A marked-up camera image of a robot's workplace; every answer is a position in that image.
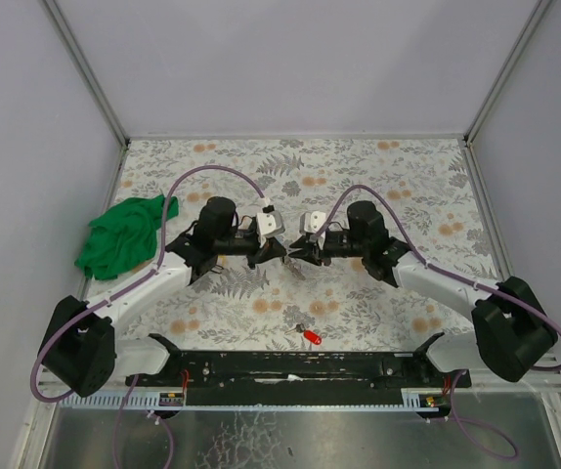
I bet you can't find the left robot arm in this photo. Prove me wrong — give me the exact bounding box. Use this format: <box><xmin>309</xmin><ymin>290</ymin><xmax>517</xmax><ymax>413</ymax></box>
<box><xmin>36</xmin><ymin>196</ymin><xmax>286</xmax><ymax>397</ymax></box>

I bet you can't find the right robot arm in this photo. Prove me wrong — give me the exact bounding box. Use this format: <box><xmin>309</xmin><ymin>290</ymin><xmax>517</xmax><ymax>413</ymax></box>
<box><xmin>290</xmin><ymin>201</ymin><xmax>558</xmax><ymax>382</ymax></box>

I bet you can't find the black outlined key tag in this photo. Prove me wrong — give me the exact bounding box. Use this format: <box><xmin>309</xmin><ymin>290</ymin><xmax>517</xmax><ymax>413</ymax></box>
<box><xmin>212</xmin><ymin>262</ymin><xmax>224</xmax><ymax>273</ymax></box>

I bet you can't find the floral patterned tablecloth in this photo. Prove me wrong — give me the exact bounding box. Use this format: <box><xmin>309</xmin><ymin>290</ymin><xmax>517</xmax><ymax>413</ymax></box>
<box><xmin>72</xmin><ymin>138</ymin><xmax>524</xmax><ymax>353</ymax></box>

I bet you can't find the green crumpled cloth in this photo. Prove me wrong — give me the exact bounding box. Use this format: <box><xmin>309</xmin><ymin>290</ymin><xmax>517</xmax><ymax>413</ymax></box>
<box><xmin>74</xmin><ymin>194</ymin><xmax>166</xmax><ymax>281</ymax></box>

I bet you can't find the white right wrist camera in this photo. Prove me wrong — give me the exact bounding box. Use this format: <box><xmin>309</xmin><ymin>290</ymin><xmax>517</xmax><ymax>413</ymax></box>
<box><xmin>299</xmin><ymin>211</ymin><xmax>327</xmax><ymax>235</ymax></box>

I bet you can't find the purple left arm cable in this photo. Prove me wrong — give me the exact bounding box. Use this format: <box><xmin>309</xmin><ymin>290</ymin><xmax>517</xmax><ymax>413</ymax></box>
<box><xmin>29</xmin><ymin>165</ymin><xmax>270</xmax><ymax>403</ymax></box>

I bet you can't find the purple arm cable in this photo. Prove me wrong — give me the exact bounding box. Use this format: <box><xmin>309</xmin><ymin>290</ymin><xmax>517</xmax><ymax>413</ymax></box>
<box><xmin>317</xmin><ymin>184</ymin><xmax>561</xmax><ymax>373</ymax></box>
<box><xmin>29</xmin><ymin>165</ymin><xmax>270</xmax><ymax>403</ymax></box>

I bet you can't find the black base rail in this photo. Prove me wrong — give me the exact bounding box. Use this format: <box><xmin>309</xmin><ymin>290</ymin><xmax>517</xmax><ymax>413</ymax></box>
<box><xmin>137</xmin><ymin>350</ymin><xmax>456</xmax><ymax>407</ymax></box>

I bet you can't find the white slotted cable duct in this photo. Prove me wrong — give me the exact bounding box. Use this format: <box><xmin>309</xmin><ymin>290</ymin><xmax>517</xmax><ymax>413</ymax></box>
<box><xmin>60</xmin><ymin>390</ymin><xmax>438</xmax><ymax>413</ymax></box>

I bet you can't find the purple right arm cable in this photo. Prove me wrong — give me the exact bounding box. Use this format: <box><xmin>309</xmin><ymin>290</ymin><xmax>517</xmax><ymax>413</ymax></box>
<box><xmin>317</xmin><ymin>184</ymin><xmax>561</xmax><ymax>373</ymax></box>

